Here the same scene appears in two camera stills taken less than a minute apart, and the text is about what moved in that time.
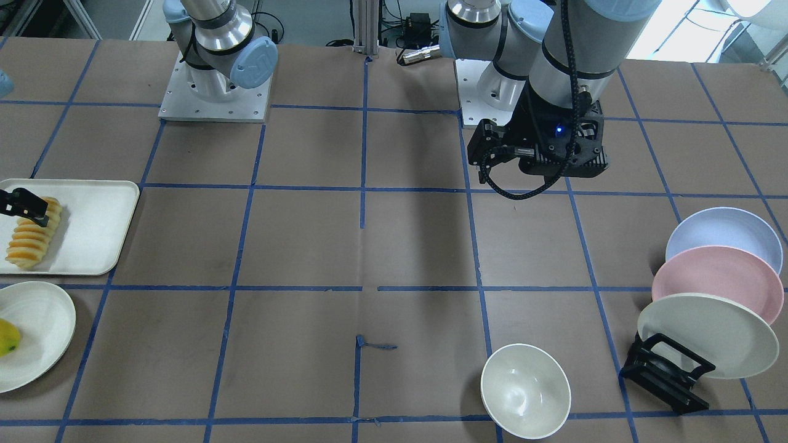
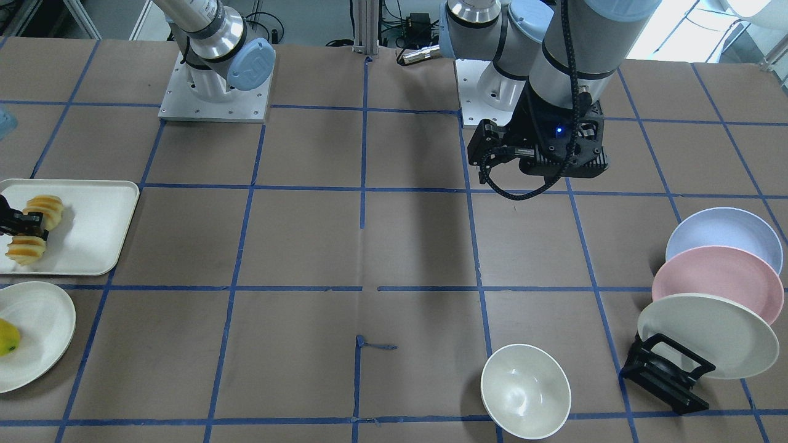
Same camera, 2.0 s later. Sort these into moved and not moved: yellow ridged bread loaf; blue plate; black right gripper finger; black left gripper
Moved: black right gripper finger
Not moved: black left gripper; yellow ridged bread loaf; blue plate
